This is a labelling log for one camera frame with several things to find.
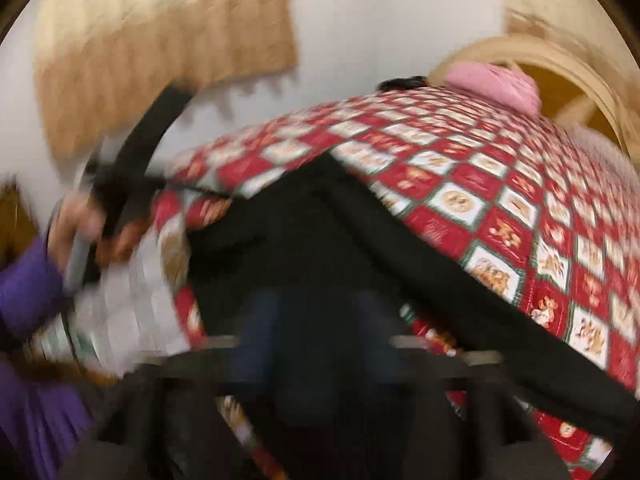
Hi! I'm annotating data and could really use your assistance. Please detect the black pants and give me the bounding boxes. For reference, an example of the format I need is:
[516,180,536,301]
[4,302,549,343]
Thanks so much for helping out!
[188,155,639,479]

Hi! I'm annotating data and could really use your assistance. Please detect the person's left hand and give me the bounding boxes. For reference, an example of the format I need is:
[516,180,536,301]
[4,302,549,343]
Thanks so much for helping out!
[47,191,152,273]

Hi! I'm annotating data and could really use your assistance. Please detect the red checkered bedspread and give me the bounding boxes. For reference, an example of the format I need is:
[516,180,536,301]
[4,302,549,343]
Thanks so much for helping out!
[29,81,640,480]

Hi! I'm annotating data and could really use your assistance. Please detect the grey striped pillow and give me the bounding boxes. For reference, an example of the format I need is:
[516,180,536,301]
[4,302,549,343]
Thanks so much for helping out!
[567,126,639,188]

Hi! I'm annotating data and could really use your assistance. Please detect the small black item on bed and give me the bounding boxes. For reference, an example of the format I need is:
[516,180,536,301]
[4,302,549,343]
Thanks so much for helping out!
[376,76,428,92]

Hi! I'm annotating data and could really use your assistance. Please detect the pink folded blanket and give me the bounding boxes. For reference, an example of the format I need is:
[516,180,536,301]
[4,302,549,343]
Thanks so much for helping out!
[444,62,541,117]

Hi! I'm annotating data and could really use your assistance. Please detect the cream wooden headboard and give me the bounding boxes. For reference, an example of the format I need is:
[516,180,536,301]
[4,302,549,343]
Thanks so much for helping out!
[428,34,639,165]

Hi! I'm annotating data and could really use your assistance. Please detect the beige curtain by headboard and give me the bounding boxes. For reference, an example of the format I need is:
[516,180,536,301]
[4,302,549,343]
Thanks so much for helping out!
[504,0,639,108]

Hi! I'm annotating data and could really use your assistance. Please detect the beige curtain on side wall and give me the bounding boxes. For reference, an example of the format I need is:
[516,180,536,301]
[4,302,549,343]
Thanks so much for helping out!
[35,0,298,165]

